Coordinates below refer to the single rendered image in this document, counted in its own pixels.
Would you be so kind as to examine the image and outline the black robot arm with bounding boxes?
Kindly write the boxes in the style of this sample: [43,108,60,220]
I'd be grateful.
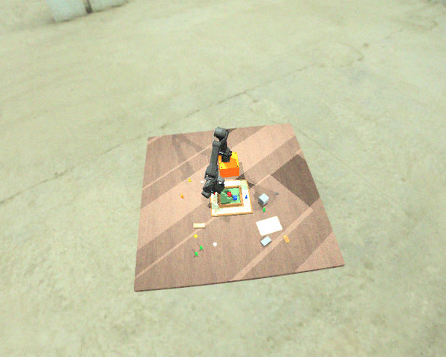
[202,126,232,194]

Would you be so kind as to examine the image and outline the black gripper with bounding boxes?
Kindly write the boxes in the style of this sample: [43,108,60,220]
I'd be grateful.
[201,176,224,199]

